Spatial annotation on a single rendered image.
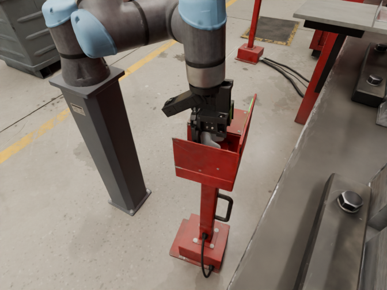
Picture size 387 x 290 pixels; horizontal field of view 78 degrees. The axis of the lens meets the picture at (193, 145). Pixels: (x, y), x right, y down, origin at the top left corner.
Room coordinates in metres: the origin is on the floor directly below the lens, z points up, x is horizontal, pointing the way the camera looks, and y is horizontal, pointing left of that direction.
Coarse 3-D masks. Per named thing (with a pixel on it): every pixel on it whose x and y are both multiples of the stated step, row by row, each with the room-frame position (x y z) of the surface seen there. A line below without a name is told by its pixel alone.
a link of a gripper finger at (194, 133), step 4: (192, 124) 0.40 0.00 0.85; (192, 128) 0.38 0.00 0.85; (196, 128) 0.39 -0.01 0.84; (192, 132) 0.39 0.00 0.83; (196, 132) 0.38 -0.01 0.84; (200, 132) 0.40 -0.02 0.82; (192, 136) 0.38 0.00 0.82; (196, 136) 0.38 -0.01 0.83; (192, 140) 0.38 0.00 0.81; (196, 140) 0.38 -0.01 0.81; (200, 140) 0.39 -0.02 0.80
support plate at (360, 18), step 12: (312, 0) 0.74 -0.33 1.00; (324, 0) 0.74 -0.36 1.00; (336, 0) 0.74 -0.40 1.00; (300, 12) 0.64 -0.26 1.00; (312, 12) 0.64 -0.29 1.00; (324, 12) 0.64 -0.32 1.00; (336, 12) 0.64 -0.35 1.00; (348, 12) 0.64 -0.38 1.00; (360, 12) 0.64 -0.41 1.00; (372, 12) 0.64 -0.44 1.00; (336, 24) 0.58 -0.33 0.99; (348, 24) 0.57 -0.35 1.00; (360, 24) 0.56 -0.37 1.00; (384, 24) 0.56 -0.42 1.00
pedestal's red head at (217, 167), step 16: (240, 112) 0.53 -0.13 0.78; (240, 128) 0.46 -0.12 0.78; (176, 144) 0.39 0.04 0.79; (192, 144) 0.38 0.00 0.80; (224, 144) 0.44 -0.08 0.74; (240, 144) 0.34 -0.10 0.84; (176, 160) 0.39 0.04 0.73; (192, 160) 0.38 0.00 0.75; (208, 160) 0.37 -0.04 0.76; (224, 160) 0.35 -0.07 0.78; (240, 160) 0.42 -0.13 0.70; (192, 176) 0.38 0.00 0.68; (208, 176) 0.37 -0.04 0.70; (224, 176) 0.35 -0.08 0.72
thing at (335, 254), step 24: (336, 192) 0.19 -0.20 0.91; (360, 192) 0.19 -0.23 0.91; (336, 216) 0.15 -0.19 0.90; (360, 216) 0.15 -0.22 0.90; (312, 240) 0.12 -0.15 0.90; (336, 240) 0.12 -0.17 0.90; (360, 240) 0.12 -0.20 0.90; (312, 264) 0.09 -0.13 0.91; (336, 264) 0.09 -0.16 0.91; (360, 264) 0.09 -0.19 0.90; (312, 288) 0.07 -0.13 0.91; (336, 288) 0.07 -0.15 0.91
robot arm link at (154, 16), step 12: (144, 0) 0.47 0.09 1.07; (156, 0) 0.48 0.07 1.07; (168, 0) 0.48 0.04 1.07; (144, 12) 0.44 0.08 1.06; (156, 12) 0.45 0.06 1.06; (168, 12) 0.46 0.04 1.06; (156, 24) 0.44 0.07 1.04; (168, 24) 0.45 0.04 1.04; (156, 36) 0.44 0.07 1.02; (168, 36) 0.46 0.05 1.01
